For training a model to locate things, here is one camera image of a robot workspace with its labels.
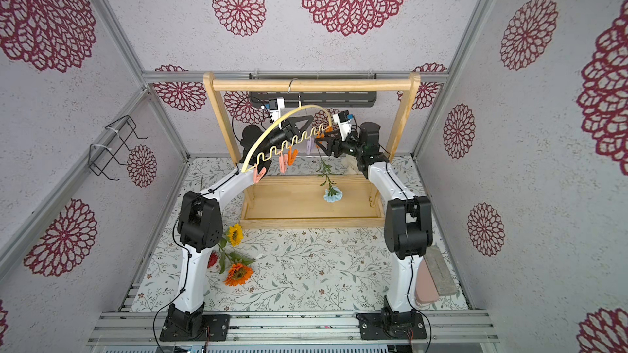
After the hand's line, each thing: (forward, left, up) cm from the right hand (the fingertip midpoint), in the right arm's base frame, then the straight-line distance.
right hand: (318, 134), depth 86 cm
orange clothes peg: (+1, -4, +1) cm, 4 cm away
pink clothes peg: (-25, +16, +6) cm, 30 cm away
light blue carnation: (-13, -5, -17) cm, 22 cm away
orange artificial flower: (-41, +26, -25) cm, 55 cm away
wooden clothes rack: (-9, +1, -29) cm, 30 cm away
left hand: (-3, +1, +9) cm, 10 cm away
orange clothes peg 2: (-14, +8, +4) cm, 17 cm away
